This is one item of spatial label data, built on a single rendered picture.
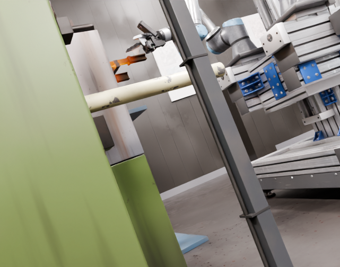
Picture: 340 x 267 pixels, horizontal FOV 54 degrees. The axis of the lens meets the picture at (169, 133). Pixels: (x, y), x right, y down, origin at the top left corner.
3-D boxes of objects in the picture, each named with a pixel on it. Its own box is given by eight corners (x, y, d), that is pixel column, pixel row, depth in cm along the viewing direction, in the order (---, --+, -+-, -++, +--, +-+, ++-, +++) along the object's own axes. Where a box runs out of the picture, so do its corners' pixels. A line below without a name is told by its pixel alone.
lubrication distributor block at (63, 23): (70, 44, 83) (64, 28, 84) (74, 33, 78) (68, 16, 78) (58, 46, 82) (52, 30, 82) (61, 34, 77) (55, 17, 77)
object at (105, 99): (219, 80, 104) (213, 64, 104) (229, 73, 99) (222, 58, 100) (86, 118, 84) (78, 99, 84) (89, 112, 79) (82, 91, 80)
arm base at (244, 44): (250, 58, 203) (244, 43, 203) (263, 47, 188) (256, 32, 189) (229, 64, 198) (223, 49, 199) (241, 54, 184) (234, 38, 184)
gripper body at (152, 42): (149, 48, 173) (167, 41, 179) (141, 34, 174) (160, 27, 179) (145, 54, 180) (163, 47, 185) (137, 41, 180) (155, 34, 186)
